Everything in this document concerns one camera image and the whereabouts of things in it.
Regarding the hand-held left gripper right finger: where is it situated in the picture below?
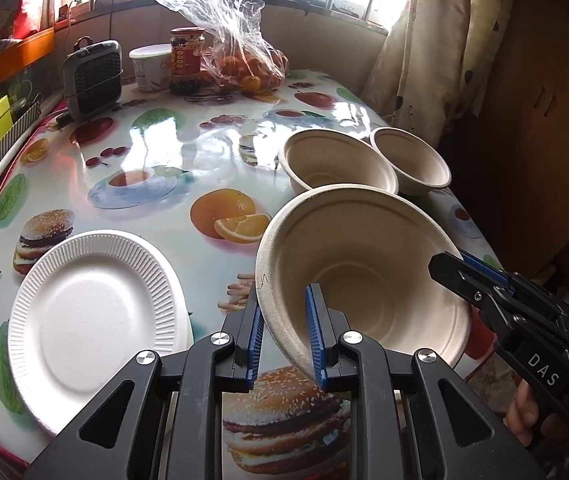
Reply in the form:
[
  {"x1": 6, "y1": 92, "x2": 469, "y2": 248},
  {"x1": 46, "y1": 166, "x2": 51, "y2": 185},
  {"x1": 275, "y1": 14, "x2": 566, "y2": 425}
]
[{"x1": 305, "y1": 284, "x2": 548, "y2": 480}]

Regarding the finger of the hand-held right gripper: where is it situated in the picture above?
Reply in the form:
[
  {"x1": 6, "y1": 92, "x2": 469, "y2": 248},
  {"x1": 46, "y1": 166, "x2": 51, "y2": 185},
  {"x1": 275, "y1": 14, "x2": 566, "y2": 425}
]
[
  {"x1": 461, "y1": 251, "x2": 555, "y2": 296},
  {"x1": 429, "y1": 252, "x2": 520, "y2": 333}
]

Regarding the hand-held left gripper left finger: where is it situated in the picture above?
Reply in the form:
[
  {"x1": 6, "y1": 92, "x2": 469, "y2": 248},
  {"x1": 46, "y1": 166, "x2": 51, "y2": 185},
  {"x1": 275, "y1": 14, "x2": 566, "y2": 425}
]
[{"x1": 27, "y1": 287, "x2": 266, "y2": 480}]

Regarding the white paper plate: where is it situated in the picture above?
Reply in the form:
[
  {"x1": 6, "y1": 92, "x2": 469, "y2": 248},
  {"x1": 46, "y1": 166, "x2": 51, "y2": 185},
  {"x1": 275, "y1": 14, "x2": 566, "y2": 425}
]
[
  {"x1": 12, "y1": 305, "x2": 196, "y2": 437},
  {"x1": 7, "y1": 230, "x2": 190, "y2": 433}
]

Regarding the large beige paper bowl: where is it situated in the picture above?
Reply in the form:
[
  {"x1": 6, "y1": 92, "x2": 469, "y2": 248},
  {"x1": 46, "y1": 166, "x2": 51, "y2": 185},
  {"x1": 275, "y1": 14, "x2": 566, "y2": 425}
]
[{"x1": 256, "y1": 185, "x2": 475, "y2": 386}]

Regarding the small beige paper bowl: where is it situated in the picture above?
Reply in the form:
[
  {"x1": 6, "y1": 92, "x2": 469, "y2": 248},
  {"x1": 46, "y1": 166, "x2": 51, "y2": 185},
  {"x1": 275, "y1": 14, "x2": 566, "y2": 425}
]
[{"x1": 371, "y1": 127, "x2": 452, "y2": 196}]

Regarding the medium beige paper bowl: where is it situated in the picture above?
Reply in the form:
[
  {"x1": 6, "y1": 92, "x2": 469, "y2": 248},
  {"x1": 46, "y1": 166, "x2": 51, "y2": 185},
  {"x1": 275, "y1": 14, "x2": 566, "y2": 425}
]
[{"x1": 278, "y1": 129, "x2": 399, "y2": 196}]

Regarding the person's right hand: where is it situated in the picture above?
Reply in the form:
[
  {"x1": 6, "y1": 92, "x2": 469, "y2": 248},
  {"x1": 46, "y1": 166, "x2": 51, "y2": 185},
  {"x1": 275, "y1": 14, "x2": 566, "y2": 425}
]
[{"x1": 503, "y1": 380, "x2": 569, "y2": 448}]

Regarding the food print tablecloth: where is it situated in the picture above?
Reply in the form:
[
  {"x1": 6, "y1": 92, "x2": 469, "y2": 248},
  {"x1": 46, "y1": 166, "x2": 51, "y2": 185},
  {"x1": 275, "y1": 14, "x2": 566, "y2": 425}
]
[{"x1": 0, "y1": 67, "x2": 505, "y2": 480}]

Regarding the wooden cabinet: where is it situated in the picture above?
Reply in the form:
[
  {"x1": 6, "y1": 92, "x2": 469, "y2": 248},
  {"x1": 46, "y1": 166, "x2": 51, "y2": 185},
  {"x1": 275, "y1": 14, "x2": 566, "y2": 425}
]
[{"x1": 445, "y1": 0, "x2": 569, "y2": 281}]

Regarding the cream patterned curtain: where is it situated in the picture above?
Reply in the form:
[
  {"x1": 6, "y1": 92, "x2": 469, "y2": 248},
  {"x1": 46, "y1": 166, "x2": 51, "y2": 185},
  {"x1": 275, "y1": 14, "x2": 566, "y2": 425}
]
[{"x1": 362, "y1": 0, "x2": 515, "y2": 133}]

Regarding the clear plastic bag of oranges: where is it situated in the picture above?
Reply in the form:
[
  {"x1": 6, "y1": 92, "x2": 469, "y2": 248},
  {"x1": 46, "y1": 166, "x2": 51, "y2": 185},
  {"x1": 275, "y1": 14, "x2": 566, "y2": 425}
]
[{"x1": 157, "y1": 0, "x2": 289, "y2": 93}]

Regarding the red label glass jar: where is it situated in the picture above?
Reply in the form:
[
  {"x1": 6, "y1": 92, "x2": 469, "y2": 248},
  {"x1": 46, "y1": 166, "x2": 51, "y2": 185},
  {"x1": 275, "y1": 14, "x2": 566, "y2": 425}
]
[{"x1": 169, "y1": 27, "x2": 206, "y2": 96}]

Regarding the white plastic tub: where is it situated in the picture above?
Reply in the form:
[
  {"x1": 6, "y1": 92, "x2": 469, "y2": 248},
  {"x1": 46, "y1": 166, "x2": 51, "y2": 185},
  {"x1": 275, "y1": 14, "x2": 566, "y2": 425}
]
[{"x1": 128, "y1": 45, "x2": 172, "y2": 92}]

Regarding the small grey heater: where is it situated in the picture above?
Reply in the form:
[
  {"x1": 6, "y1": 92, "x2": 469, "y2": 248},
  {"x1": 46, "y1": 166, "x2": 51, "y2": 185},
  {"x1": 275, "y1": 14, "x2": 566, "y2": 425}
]
[{"x1": 62, "y1": 36, "x2": 124, "y2": 122}]

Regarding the black white striped box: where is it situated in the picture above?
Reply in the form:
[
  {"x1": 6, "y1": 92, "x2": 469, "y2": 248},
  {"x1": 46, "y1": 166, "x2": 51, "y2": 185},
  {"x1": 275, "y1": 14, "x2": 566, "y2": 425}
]
[{"x1": 0, "y1": 101, "x2": 42, "y2": 168}]

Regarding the colourful gift bag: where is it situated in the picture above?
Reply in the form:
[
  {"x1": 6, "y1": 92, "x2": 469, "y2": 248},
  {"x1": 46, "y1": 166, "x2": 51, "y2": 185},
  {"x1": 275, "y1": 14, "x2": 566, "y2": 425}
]
[{"x1": 12, "y1": 0, "x2": 60, "y2": 41}]

